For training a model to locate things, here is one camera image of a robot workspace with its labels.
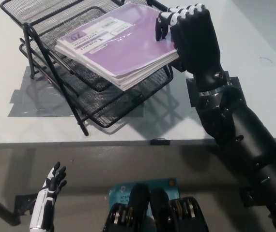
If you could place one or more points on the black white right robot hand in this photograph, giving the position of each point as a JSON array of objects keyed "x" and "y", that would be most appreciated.
[{"x": 198, "y": 48}]

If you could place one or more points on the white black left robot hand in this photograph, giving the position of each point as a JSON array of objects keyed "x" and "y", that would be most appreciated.
[{"x": 44, "y": 205}]

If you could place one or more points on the purple spiral notebook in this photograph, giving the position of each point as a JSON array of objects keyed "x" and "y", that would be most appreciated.
[{"x": 128, "y": 48}]

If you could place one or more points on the black mesh two-tier file tray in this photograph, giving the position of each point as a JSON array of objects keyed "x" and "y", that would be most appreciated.
[{"x": 109, "y": 111}]

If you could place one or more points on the black tape square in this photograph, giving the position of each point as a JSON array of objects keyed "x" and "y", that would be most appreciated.
[{"x": 192, "y": 94}]

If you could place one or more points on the grey tape patch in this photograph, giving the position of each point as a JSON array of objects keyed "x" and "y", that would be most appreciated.
[{"x": 29, "y": 106}]

